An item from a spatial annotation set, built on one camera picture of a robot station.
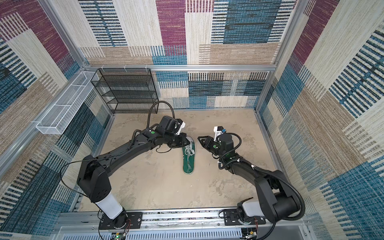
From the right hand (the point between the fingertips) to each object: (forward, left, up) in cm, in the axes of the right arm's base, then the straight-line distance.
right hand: (199, 140), depth 85 cm
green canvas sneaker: (-4, +4, -12) cm, 14 cm away
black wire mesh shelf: (+44, +50, +2) cm, 67 cm away
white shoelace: (-1, +6, -9) cm, 11 cm away
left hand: (-3, +4, +4) cm, 6 cm away
